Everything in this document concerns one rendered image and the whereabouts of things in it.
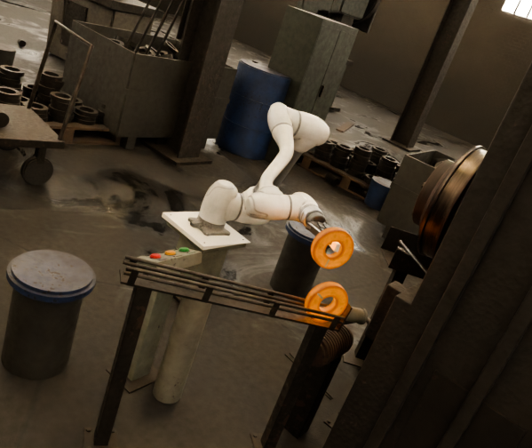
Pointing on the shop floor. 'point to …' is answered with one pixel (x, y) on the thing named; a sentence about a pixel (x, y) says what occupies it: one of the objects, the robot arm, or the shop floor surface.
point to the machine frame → (482, 302)
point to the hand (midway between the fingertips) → (333, 244)
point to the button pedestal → (154, 322)
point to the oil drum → (251, 109)
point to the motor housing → (318, 380)
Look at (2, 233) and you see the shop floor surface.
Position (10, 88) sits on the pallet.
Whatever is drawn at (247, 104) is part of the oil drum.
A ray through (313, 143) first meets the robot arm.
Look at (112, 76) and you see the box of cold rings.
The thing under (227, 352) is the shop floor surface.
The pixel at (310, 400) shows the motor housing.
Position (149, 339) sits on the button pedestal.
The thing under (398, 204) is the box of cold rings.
